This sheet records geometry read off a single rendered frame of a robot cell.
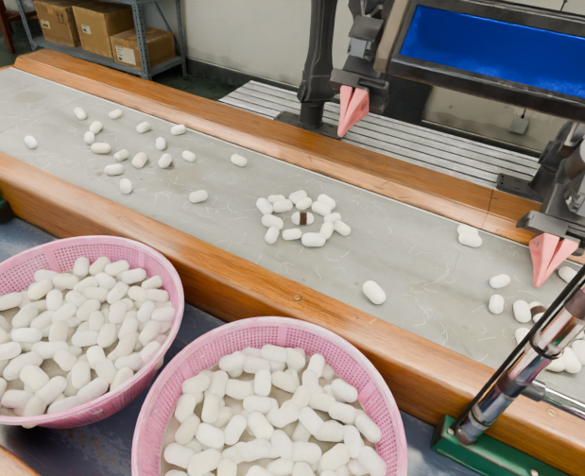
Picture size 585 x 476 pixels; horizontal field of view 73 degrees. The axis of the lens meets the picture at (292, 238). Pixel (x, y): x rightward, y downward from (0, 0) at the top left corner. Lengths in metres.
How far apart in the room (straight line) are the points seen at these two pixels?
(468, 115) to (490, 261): 2.05
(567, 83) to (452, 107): 2.30
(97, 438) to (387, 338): 0.36
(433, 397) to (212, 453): 0.26
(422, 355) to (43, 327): 0.47
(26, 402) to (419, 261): 0.55
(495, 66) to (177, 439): 0.47
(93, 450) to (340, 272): 0.38
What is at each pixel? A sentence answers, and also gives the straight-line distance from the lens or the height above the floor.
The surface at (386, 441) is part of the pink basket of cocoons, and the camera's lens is 0.48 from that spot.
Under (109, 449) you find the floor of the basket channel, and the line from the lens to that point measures 0.55.
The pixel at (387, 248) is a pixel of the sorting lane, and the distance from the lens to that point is 0.67.
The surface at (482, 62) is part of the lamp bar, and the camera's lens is 0.42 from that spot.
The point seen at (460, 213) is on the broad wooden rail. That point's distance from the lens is 0.79.
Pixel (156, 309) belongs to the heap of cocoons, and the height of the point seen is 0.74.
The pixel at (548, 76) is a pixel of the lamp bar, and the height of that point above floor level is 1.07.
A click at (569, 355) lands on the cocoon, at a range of 0.63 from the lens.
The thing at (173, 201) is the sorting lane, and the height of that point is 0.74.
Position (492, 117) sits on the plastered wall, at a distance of 2.73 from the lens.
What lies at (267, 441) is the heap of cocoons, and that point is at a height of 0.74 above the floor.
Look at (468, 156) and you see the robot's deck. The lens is 1.18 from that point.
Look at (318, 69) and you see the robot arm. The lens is 1.05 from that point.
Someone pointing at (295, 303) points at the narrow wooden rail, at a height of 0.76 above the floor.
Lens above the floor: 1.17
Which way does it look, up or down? 42 degrees down
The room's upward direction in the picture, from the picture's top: 7 degrees clockwise
